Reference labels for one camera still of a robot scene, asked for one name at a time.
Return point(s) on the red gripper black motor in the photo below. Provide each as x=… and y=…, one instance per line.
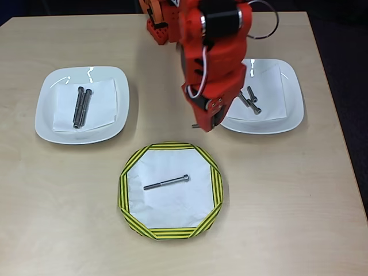
x=206, y=118

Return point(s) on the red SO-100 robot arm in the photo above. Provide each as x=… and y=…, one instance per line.
x=224, y=57

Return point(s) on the white paper napkin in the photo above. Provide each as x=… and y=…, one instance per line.
x=100, y=109
x=270, y=86

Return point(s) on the white square ceramic plate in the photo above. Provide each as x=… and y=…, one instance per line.
x=296, y=95
x=46, y=120

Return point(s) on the yellow green striped plate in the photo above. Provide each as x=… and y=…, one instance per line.
x=122, y=189

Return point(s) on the orange printed table clamp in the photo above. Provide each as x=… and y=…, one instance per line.
x=151, y=7

